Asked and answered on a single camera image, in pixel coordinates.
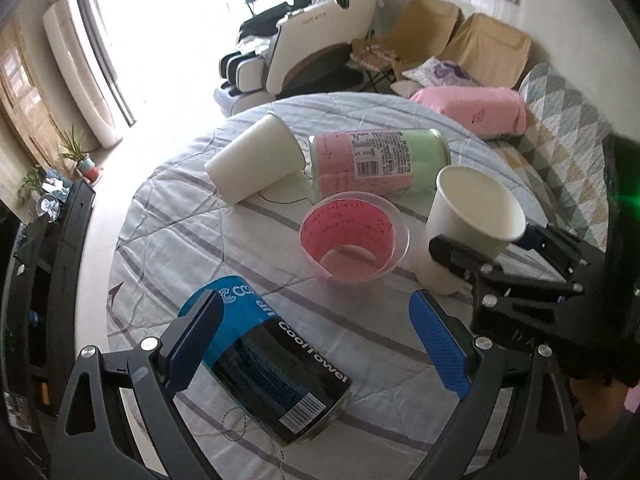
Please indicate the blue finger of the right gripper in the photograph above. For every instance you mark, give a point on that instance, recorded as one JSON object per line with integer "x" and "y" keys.
{"x": 461, "y": 260}
{"x": 557, "y": 246}

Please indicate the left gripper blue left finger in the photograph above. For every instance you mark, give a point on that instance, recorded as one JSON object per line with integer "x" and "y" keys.
{"x": 93, "y": 439}

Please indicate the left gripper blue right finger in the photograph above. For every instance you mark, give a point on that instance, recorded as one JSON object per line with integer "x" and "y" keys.
{"x": 537, "y": 438}

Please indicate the large white paper cup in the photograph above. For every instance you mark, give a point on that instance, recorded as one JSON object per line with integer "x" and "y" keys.
{"x": 475, "y": 210}

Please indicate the pink plastic cup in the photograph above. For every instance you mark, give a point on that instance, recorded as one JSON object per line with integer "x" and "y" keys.
{"x": 353, "y": 238}

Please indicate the small white paper cup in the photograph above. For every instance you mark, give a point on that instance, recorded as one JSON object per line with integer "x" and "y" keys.
{"x": 261, "y": 155}

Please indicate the green and pink jar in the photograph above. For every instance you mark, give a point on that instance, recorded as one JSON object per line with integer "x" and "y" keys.
{"x": 381, "y": 162}

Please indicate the pink folded blanket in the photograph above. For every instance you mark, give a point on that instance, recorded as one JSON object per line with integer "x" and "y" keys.
{"x": 487, "y": 112}

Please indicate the striped white tablecloth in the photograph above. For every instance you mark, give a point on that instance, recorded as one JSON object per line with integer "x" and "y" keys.
{"x": 178, "y": 236}

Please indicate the black TV cabinet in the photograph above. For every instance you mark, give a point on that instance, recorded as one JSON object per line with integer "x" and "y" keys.
{"x": 38, "y": 316}

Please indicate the purple floral pillow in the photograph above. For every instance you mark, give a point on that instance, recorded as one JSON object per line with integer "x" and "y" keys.
{"x": 437, "y": 73}

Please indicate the tan folding chair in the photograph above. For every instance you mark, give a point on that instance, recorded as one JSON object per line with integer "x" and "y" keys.
{"x": 493, "y": 53}
{"x": 421, "y": 31}

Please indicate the black CoolTowel can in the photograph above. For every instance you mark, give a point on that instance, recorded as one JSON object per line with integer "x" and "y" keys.
{"x": 282, "y": 382}

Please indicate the white massage chair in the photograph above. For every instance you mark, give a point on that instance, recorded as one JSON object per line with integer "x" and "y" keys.
{"x": 294, "y": 48}

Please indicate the potted green plant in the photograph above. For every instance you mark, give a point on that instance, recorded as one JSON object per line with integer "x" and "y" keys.
{"x": 71, "y": 150}

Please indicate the white standing air conditioner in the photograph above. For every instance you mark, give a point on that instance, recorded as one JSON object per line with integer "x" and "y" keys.
{"x": 77, "y": 62}

